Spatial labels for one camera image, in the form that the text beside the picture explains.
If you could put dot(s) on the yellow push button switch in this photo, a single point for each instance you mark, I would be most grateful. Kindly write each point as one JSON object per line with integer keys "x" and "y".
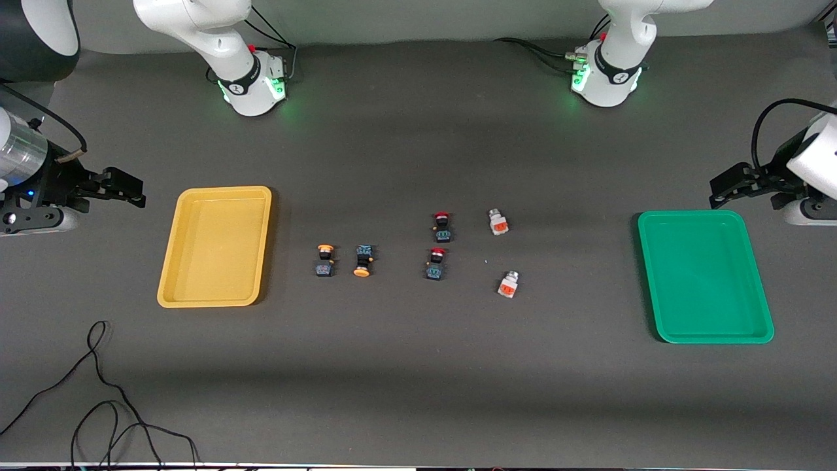
{"x": 325, "y": 261}
{"x": 363, "y": 260}

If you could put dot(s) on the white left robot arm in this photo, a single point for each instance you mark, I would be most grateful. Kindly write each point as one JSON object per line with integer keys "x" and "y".
{"x": 611, "y": 72}

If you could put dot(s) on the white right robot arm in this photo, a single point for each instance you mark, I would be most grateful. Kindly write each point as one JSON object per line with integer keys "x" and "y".
{"x": 229, "y": 52}

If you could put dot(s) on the green plastic tray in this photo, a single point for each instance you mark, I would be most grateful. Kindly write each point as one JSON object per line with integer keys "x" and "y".
{"x": 705, "y": 278}

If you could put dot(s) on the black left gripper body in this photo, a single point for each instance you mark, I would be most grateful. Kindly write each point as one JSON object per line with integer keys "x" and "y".
{"x": 770, "y": 177}

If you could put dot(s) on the yellow plastic tray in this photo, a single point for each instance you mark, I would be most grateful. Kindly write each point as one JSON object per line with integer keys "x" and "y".
{"x": 216, "y": 247}

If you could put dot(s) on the red push button switch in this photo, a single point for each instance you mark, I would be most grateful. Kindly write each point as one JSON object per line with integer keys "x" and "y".
{"x": 443, "y": 227}
{"x": 436, "y": 265}

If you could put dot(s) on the dark grey table mat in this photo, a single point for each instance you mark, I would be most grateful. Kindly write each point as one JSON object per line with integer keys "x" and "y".
{"x": 418, "y": 392}

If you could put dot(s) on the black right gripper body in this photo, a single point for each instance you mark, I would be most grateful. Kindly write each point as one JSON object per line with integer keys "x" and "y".
{"x": 60, "y": 181}

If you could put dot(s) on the white orange button switch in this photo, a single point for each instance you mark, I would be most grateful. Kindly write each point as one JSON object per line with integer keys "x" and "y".
{"x": 508, "y": 286}
{"x": 499, "y": 223}

